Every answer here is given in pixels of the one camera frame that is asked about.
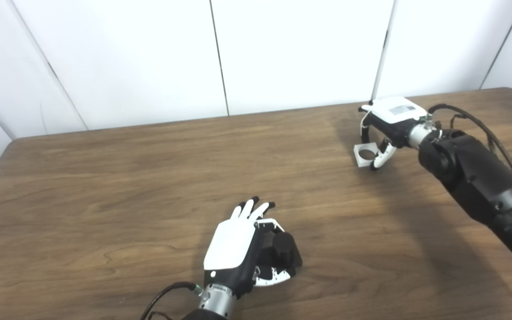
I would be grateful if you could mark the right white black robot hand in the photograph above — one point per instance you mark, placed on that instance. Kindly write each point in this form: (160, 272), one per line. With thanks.
(396, 111)

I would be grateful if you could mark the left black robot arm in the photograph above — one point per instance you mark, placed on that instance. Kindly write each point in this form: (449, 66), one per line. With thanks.
(216, 304)

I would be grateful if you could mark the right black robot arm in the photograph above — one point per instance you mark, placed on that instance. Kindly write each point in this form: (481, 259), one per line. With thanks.
(478, 178)

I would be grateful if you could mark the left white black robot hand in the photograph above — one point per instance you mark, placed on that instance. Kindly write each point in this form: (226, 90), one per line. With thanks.
(229, 246)

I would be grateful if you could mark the black peg with square base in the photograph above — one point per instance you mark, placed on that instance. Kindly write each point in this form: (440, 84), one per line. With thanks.
(284, 244)

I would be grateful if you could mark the white square piece with hole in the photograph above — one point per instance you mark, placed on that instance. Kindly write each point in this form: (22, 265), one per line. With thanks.
(359, 161)

